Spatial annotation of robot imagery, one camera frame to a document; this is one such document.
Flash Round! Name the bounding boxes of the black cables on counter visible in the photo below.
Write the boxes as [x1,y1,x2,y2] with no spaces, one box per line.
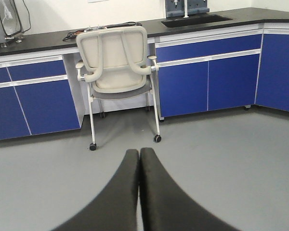
[62,21,142,41]

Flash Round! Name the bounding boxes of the grey faucet fixture panel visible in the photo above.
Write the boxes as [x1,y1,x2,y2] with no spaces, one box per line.
[165,0,210,18]

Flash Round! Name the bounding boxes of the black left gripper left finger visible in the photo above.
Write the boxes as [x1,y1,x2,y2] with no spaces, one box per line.
[54,149,139,231]

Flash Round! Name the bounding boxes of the white mesh office chair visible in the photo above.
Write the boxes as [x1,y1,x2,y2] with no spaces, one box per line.
[76,26,159,151]

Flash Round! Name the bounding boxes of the blue lab bench cabinets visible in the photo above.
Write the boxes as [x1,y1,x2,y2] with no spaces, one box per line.
[0,7,289,146]

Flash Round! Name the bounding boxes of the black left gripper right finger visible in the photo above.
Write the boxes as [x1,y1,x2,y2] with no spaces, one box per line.
[140,147,236,231]

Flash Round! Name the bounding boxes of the black sink basin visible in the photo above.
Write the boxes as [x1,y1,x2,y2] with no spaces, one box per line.
[162,14,232,28]

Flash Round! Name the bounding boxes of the metal instrument at left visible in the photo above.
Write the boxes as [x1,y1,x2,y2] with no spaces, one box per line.
[0,0,31,47]

